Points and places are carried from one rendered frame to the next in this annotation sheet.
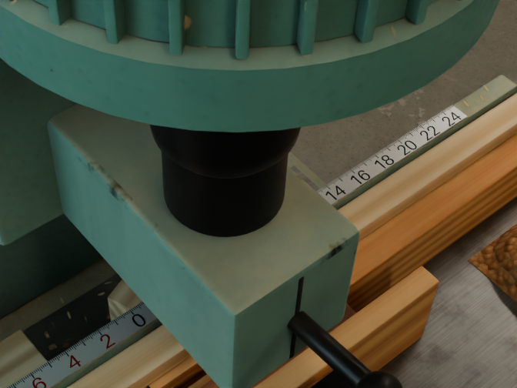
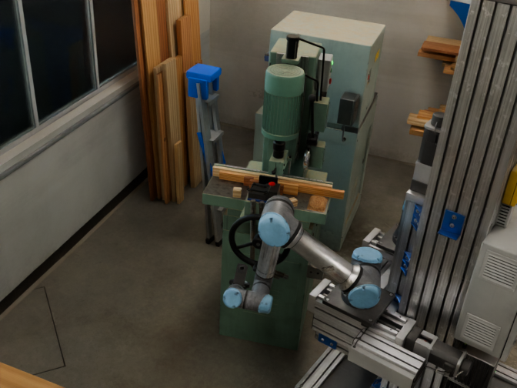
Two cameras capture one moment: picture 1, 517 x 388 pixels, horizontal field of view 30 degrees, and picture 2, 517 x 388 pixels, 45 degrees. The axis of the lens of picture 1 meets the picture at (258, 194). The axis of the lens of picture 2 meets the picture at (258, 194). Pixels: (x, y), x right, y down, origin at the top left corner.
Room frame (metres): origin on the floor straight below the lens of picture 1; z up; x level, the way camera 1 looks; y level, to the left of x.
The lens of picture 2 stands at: (-1.37, -2.04, 2.49)
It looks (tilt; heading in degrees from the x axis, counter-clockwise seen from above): 32 degrees down; 53
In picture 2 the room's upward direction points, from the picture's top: 4 degrees clockwise
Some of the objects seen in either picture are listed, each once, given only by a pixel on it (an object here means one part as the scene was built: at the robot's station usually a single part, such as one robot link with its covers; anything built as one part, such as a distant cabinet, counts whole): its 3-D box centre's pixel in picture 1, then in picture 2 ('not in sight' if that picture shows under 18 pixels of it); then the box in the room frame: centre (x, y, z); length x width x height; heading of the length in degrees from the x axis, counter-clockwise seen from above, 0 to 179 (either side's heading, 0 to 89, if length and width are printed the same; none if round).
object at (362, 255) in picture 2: not in sight; (365, 265); (0.14, -0.75, 0.98); 0.13 x 0.12 x 0.14; 46
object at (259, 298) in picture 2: not in sight; (258, 299); (-0.22, -0.55, 0.82); 0.11 x 0.11 x 0.08; 46
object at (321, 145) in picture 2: not in sight; (315, 153); (0.51, 0.02, 1.02); 0.09 x 0.07 x 0.12; 133
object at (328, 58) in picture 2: not in sight; (324, 72); (0.59, 0.13, 1.40); 0.10 x 0.06 x 0.16; 43
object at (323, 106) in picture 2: not in sight; (319, 114); (0.53, 0.05, 1.23); 0.09 x 0.08 x 0.15; 43
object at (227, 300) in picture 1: (199, 227); (278, 162); (0.28, 0.03, 1.03); 0.14 x 0.07 x 0.09; 43
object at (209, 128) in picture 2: not in sight; (211, 158); (0.44, 0.92, 0.58); 0.27 x 0.25 x 1.16; 125
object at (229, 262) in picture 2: not in sight; (272, 260); (0.35, 0.10, 0.36); 0.58 x 0.45 x 0.71; 43
